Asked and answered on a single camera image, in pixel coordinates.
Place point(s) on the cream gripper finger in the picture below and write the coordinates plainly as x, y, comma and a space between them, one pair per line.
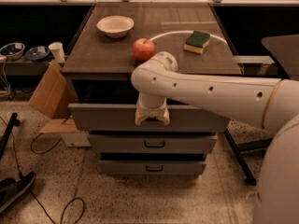
139, 118
164, 117

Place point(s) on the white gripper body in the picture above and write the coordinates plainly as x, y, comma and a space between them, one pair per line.
152, 112

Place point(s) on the grey top drawer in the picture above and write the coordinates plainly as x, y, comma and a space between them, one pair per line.
109, 117

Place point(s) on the grey drawer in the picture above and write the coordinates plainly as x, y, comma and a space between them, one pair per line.
109, 117
166, 144
152, 167

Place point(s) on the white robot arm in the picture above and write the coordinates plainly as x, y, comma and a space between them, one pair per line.
268, 103

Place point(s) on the grey middle drawer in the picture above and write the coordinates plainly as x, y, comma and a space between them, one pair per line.
166, 144

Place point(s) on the grey bottom drawer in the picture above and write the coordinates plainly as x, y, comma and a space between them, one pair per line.
152, 167

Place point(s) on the grey drawer cabinet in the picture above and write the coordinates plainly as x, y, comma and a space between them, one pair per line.
98, 69

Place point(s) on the red apple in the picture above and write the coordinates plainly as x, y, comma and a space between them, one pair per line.
143, 49

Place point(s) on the black metal stand right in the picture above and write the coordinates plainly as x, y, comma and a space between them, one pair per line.
238, 149

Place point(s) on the green yellow sponge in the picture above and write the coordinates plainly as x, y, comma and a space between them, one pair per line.
197, 42

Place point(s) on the brown cardboard box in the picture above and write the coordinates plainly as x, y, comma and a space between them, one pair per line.
51, 98

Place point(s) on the white paper bowl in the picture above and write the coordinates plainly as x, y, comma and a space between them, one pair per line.
115, 26

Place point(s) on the grey side shelf right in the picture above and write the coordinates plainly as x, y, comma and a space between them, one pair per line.
256, 65

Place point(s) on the grey side shelf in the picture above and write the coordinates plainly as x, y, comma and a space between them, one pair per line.
23, 67
256, 65

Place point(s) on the white paper cup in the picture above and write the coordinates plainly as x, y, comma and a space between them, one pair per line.
57, 51

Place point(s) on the dark blue bowl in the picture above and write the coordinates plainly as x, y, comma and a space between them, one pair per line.
37, 54

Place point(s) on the black stand leg left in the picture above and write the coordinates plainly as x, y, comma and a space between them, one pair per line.
13, 122

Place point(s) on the grey side shelf left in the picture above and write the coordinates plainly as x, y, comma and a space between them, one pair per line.
23, 67

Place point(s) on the blue white bowl left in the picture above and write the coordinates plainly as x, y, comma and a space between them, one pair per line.
12, 51

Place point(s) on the black shoe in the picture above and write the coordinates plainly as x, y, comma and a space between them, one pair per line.
11, 189

